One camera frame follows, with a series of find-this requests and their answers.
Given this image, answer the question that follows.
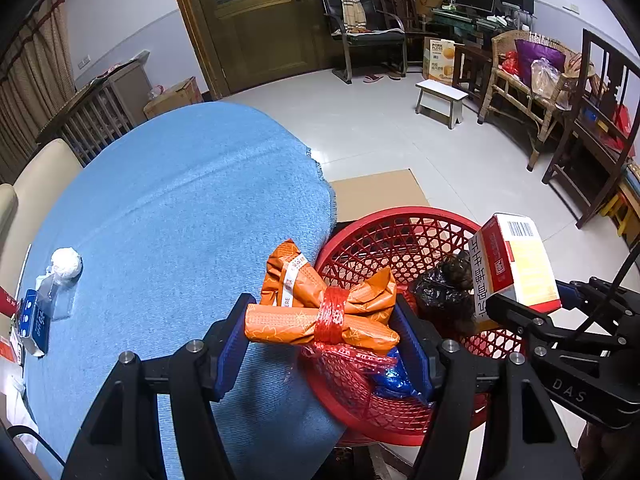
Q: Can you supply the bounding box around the large clear plastic bag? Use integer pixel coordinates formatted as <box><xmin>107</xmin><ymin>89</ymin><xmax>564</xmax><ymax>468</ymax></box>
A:
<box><xmin>529</xmin><ymin>57</ymin><xmax>572</xmax><ymax>109</ymax></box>

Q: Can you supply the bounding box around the wooden baby crib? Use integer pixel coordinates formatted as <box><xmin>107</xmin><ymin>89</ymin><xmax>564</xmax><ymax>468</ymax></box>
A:
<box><xmin>34</xmin><ymin>79</ymin><xmax>137</xmax><ymax>167</ymax></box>

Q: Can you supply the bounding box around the blue carton box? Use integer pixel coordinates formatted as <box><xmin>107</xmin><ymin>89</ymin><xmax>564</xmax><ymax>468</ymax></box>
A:
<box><xmin>16</xmin><ymin>288</ymin><xmax>52</xmax><ymax>358</ymax></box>

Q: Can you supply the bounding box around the small white stool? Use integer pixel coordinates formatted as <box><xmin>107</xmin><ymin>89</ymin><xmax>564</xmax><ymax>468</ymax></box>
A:
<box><xmin>414</xmin><ymin>78</ymin><xmax>470</xmax><ymax>131</ymax></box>

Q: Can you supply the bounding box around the white medicine box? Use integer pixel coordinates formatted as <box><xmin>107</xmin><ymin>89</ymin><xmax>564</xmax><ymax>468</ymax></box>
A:
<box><xmin>469</xmin><ymin>212</ymin><xmax>562</xmax><ymax>334</ymax></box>

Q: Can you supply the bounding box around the black plastic bag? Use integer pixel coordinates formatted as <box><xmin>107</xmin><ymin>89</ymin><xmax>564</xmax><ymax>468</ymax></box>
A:
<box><xmin>406</xmin><ymin>251</ymin><xmax>479</xmax><ymax>337</ymax></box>

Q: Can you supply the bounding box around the cream leather sofa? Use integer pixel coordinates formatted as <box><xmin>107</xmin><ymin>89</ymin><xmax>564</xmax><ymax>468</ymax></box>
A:
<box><xmin>0</xmin><ymin>137</ymin><xmax>84</xmax><ymax>303</ymax></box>

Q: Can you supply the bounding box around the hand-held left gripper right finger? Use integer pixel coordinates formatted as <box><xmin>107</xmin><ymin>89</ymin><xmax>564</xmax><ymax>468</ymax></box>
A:
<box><xmin>389</xmin><ymin>305</ymin><xmax>577</xmax><ymax>480</ymax></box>

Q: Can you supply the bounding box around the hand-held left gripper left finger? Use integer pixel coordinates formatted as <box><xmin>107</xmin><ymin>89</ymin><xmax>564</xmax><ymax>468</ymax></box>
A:
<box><xmin>61</xmin><ymin>292</ymin><xmax>258</xmax><ymax>480</ymax></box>

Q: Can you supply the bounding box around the white paper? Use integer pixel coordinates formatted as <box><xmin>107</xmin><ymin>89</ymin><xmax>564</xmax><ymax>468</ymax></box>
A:
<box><xmin>49</xmin><ymin>246</ymin><xmax>84</xmax><ymax>279</ymax></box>

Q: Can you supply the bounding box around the yellow plastic stool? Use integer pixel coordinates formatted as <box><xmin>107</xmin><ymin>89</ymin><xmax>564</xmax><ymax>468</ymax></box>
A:
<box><xmin>599</xmin><ymin>160</ymin><xmax>640</xmax><ymax>238</ymax></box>

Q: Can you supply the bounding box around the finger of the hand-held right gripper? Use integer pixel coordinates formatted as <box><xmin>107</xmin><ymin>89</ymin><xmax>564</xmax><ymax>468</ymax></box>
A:
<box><xmin>486</xmin><ymin>292</ymin><xmax>576</xmax><ymax>357</ymax></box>
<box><xmin>555</xmin><ymin>276</ymin><xmax>640</xmax><ymax>322</ymax></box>

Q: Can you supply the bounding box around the beige cabinet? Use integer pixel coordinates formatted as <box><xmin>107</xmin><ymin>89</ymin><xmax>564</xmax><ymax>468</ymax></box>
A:
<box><xmin>106</xmin><ymin>49</ymin><xmax>154</xmax><ymax>127</ymax></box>

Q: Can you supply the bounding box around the red plastic basket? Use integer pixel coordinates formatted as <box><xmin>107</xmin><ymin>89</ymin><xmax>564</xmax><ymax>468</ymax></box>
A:
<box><xmin>301</xmin><ymin>205</ymin><xmax>532</xmax><ymax>448</ymax></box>

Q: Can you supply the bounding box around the brown cardboard box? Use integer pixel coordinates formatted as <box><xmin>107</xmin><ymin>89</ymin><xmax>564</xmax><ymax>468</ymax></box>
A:
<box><xmin>143</xmin><ymin>76</ymin><xmax>204</xmax><ymax>121</ymax></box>

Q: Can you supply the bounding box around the blue tablecloth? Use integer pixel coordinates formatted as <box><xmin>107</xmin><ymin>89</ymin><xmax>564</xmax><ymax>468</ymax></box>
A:
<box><xmin>20</xmin><ymin>101</ymin><xmax>352</xmax><ymax>480</ymax></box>

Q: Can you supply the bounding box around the wicker armchair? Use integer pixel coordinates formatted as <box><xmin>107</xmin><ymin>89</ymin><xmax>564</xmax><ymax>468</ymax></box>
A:
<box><xmin>476</xmin><ymin>29</ymin><xmax>599</xmax><ymax>172</ymax></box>

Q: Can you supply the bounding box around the purple cushion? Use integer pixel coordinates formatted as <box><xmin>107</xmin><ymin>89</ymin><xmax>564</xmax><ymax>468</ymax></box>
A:
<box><xmin>514</xmin><ymin>38</ymin><xmax>567</xmax><ymax>79</ymax></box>

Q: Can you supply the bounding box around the black metal-frame chair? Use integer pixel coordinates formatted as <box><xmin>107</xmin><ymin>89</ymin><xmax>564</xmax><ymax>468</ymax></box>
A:
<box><xmin>319</xmin><ymin>0</ymin><xmax>409</xmax><ymax>84</ymax></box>

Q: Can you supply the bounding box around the wooden double door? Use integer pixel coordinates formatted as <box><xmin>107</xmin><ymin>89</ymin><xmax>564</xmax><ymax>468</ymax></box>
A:
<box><xmin>166</xmin><ymin>0</ymin><xmax>412</xmax><ymax>102</ymax></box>

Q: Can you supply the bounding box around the red packet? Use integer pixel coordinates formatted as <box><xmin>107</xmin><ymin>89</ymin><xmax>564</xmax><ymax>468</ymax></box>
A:
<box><xmin>0</xmin><ymin>284</ymin><xmax>22</xmax><ymax>319</ymax></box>

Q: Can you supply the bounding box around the glass computer desk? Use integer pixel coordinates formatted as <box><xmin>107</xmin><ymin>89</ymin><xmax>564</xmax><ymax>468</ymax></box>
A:
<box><xmin>429</xmin><ymin>4</ymin><xmax>507</xmax><ymax>48</ymax></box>

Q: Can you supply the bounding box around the white cloth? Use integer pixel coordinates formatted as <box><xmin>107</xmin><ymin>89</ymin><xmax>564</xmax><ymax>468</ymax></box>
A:
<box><xmin>9</xmin><ymin>384</ymin><xmax>42</xmax><ymax>457</ymax></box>

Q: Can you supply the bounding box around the tall dark wooden chair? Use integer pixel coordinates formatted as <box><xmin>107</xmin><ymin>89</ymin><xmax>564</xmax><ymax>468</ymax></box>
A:
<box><xmin>541</xmin><ymin>28</ymin><xmax>640</xmax><ymax>230</ymax></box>

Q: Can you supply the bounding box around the flat cardboard sheet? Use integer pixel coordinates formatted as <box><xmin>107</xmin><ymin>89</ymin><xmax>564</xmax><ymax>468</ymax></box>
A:
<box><xmin>326</xmin><ymin>168</ymin><xmax>432</xmax><ymax>224</ymax></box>

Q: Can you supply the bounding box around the black cable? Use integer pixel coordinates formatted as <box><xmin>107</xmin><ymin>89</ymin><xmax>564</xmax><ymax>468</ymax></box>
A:
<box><xmin>4</xmin><ymin>424</ymin><xmax>67</xmax><ymax>467</ymax></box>
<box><xmin>581</xmin><ymin>254</ymin><xmax>633</xmax><ymax>334</ymax></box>

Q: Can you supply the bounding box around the brown curtain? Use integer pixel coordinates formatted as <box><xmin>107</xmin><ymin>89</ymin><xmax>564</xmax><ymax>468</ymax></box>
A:
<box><xmin>0</xmin><ymin>0</ymin><xmax>77</xmax><ymax>187</ymax></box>

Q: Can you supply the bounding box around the small dark wooden chair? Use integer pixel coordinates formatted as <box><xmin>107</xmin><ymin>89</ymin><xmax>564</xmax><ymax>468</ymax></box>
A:
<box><xmin>376</xmin><ymin>0</ymin><xmax>427</xmax><ymax>38</ymax></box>

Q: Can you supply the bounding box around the dark wooden side table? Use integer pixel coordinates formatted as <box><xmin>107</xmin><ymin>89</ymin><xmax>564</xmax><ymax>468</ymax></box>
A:
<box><xmin>451</xmin><ymin>42</ymin><xmax>494</xmax><ymax>112</ymax></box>

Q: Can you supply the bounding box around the plaid scarf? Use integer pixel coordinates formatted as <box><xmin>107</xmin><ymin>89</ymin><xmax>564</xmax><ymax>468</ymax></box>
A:
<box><xmin>336</xmin><ymin>0</ymin><xmax>369</xmax><ymax>34</ymax></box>

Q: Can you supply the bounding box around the orange package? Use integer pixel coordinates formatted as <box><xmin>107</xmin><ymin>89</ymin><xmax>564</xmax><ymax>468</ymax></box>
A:
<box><xmin>244</xmin><ymin>238</ymin><xmax>399</xmax><ymax>357</ymax></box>

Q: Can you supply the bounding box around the blue plastic bag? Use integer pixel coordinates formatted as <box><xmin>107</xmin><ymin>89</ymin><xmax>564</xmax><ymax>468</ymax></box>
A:
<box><xmin>371</xmin><ymin>346</ymin><xmax>427</xmax><ymax>404</ymax></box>

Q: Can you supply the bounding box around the small black monitor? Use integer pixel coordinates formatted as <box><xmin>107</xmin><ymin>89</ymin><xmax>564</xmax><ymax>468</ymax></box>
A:
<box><xmin>499</xmin><ymin>0</ymin><xmax>536</xmax><ymax>17</ymax></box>

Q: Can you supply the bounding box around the yellow printed carton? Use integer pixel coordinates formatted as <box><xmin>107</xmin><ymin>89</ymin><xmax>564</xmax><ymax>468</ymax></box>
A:
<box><xmin>423</xmin><ymin>36</ymin><xmax>458</xmax><ymax>87</ymax></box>

